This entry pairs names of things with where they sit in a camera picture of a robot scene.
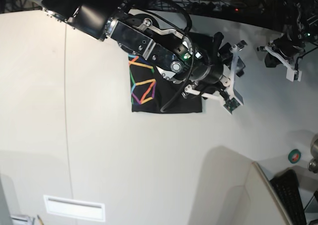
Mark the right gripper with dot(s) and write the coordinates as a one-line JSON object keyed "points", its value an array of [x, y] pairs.
{"points": [[217, 66]]}

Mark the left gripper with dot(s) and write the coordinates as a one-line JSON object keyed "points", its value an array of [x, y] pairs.
{"points": [[282, 51]]}

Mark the black t-shirt with colourful print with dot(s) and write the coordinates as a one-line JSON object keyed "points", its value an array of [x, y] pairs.
{"points": [[150, 91]]}

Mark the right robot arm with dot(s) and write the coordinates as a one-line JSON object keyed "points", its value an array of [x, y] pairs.
{"points": [[136, 31]]}

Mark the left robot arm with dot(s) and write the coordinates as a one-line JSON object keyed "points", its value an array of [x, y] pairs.
{"points": [[299, 22]]}

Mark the black power strip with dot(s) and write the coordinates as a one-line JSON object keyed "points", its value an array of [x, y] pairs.
{"points": [[209, 7]]}

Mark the green tape roll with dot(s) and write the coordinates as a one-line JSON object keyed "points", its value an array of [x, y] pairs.
{"points": [[294, 156]]}

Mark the silver metal cylinder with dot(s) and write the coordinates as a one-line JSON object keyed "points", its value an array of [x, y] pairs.
{"points": [[313, 163]]}

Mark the black keyboard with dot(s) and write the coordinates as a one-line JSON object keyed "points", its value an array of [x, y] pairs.
{"points": [[286, 186]]}

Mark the beige partition panel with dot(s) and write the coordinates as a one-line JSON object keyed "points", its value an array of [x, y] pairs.
{"points": [[264, 206]]}

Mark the yellow pencil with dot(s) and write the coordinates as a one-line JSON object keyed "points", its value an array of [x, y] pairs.
{"points": [[40, 220]]}

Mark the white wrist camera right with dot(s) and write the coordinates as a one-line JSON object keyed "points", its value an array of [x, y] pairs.
{"points": [[234, 101]]}

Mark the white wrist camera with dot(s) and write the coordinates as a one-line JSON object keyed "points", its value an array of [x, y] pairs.
{"points": [[234, 101], [293, 75]]}

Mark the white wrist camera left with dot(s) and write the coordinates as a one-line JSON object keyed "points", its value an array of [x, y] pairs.
{"points": [[293, 75]]}

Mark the white cable slot cover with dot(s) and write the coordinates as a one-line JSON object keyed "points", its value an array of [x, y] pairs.
{"points": [[82, 210]]}

